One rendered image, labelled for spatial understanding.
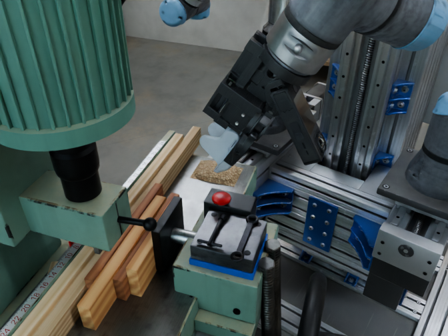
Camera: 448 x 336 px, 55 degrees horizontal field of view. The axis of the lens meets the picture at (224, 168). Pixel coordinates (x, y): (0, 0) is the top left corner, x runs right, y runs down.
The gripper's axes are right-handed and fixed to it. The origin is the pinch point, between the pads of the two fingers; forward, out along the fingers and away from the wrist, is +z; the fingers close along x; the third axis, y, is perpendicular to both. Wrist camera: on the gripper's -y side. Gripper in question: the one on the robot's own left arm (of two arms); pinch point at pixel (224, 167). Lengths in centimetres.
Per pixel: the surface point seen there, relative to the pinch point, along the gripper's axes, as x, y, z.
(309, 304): 10.3, -20.3, 2.9
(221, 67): -280, 29, 141
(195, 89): -233, 33, 144
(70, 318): 20.9, 6.0, 22.3
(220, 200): 1.0, -2.6, 5.0
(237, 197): -2.4, -4.9, 5.4
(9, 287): 14.5, 18.3, 38.9
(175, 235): 4.3, -0.1, 14.0
